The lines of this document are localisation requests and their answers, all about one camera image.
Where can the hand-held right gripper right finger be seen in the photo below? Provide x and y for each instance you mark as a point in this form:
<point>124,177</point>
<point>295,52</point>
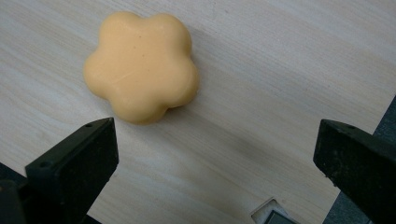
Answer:
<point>358,168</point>

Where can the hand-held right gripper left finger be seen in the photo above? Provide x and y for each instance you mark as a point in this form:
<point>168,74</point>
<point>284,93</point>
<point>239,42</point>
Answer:
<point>71,168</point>

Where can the orange flower-shaped soap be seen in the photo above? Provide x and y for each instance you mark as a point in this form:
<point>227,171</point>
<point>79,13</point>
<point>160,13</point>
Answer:
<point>141,67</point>

